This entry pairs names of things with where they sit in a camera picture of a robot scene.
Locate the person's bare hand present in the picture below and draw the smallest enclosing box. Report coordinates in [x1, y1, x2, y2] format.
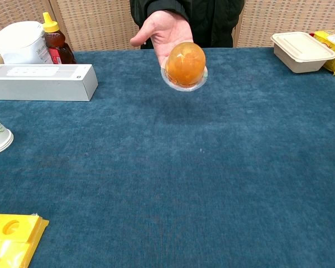
[130, 10, 195, 69]

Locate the cup of orange liquid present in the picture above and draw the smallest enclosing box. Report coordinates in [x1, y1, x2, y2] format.
[161, 41, 209, 92]

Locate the person's forearm black sleeve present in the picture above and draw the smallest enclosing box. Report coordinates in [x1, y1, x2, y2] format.
[143, 0, 190, 26]

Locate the person's black jacket torso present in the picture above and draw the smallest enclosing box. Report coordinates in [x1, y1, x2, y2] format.
[130, 0, 245, 49]

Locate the wicker screen panel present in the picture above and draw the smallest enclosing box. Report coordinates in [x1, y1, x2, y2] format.
[234, 0, 335, 48]
[0, 0, 58, 47]
[49, 0, 142, 51]

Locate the honey bottle yellow cap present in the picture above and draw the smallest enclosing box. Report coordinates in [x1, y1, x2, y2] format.
[42, 12, 76, 65]

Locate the white power strip box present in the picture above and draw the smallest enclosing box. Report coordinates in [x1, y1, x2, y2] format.
[0, 63, 99, 102]

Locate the beige lidded lunch box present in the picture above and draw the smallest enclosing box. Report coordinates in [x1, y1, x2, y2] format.
[270, 31, 335, 74]

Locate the blue tablecloth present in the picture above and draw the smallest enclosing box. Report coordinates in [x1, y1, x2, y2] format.
[0, 47, 335, 268]

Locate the white plastic jug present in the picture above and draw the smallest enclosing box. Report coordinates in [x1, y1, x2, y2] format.
[0, 21, 54, 65]

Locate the yellow tray package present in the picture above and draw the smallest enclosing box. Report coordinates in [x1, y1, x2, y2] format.
[0, 213, 50, 268]

